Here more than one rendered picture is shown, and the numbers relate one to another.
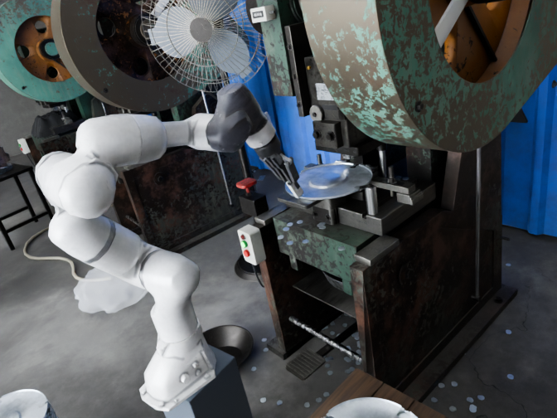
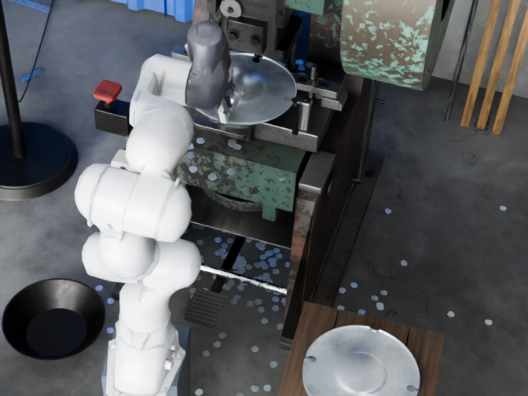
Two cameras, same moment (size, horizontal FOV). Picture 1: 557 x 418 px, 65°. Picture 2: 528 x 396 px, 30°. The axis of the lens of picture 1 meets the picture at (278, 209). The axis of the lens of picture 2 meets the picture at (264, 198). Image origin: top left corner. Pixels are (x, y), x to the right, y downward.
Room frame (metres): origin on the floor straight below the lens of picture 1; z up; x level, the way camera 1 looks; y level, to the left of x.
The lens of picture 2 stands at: (-0.26, 1.01, 2.40)
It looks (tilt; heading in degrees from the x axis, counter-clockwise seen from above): 45 degrees down; 321
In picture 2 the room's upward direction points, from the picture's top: 4 degrees clockwise
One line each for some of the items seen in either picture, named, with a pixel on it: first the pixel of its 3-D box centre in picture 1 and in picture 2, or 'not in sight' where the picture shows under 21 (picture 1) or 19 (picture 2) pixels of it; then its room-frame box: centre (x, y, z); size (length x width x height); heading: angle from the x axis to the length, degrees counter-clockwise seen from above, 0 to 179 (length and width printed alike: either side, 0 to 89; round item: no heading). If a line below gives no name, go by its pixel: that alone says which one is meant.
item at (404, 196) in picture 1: (394, 182); (316, 82); (1.29, -0.38, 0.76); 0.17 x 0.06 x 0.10; 36
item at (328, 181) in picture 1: (327, 179); (240, 87); (1.35, -0.18, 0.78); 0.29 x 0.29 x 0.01
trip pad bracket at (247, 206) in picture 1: (256, 216); (117, 131); (1.54, 0.09, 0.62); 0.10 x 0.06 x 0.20; 36
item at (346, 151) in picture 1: (351, 144); (258, 34); (1.43, -0.29, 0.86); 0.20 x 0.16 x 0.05; 36
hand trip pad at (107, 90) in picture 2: (248, 190); (108, 99); (1.55, 0.10, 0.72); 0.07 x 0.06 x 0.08; 126
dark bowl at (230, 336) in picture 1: (220, 354); (55, 324); (1.48, 0.37, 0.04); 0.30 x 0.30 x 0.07
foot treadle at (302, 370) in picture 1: (348, 332); (232, 254); (1.34, -0.17, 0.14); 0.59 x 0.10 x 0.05; 126
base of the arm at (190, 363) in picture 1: (174, 357); (142, 346); (0.95, 0.36, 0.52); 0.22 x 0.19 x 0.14; 137
